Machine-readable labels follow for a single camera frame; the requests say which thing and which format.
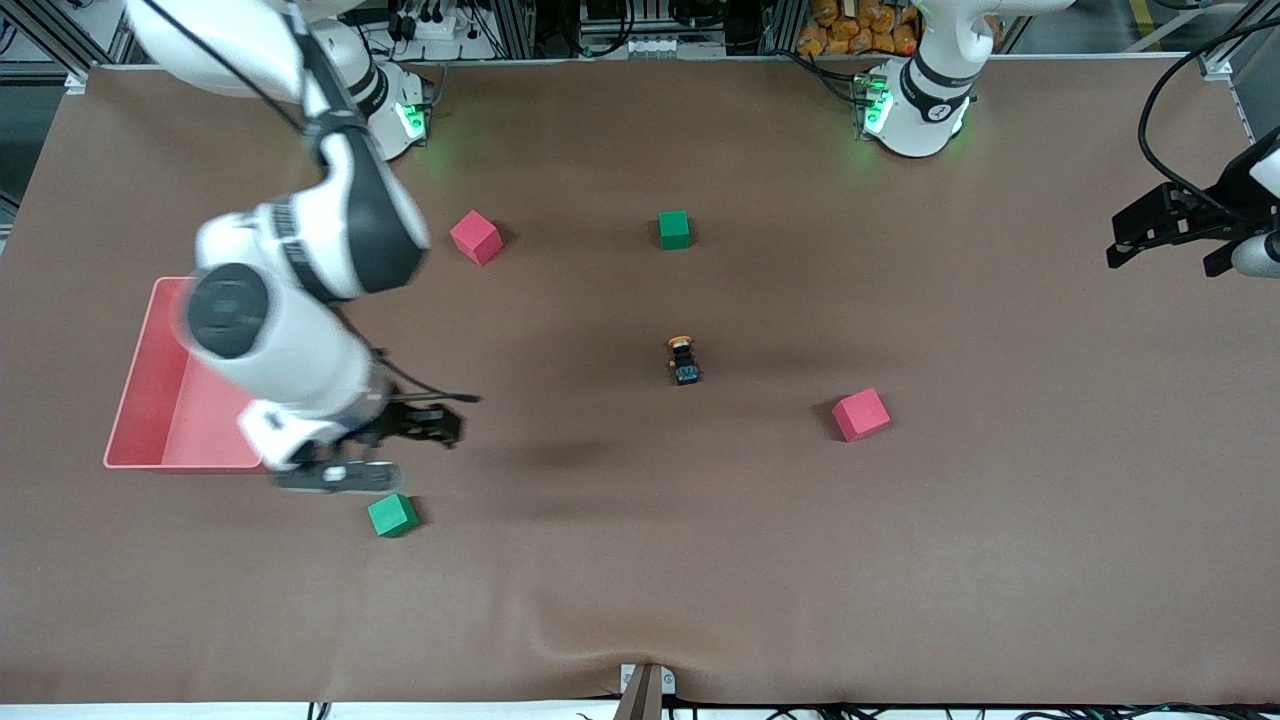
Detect pink foam cube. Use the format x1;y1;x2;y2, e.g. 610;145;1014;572
449;210;504;267
831;388;892;443

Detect pink plastic bin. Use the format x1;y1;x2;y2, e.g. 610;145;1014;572
103;277;269;471

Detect brown table cover sheet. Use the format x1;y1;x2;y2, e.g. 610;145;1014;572
0;55;1280;706

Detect bag of orange snacks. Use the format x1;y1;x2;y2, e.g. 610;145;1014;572
797;0;921;57

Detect white power strip black plugs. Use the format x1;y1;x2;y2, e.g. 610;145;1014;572
385;0;491;43

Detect white terminal block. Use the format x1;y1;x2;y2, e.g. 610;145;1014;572
625;35;726;59

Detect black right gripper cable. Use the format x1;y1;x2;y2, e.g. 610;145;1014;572
140;0;483;404

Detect aluminium frame strut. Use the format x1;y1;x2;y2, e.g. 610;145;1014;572
1200;0;1280;71
20;0;91;76

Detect metal table edge bracket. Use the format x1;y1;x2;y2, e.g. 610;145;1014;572
618;662;677;720

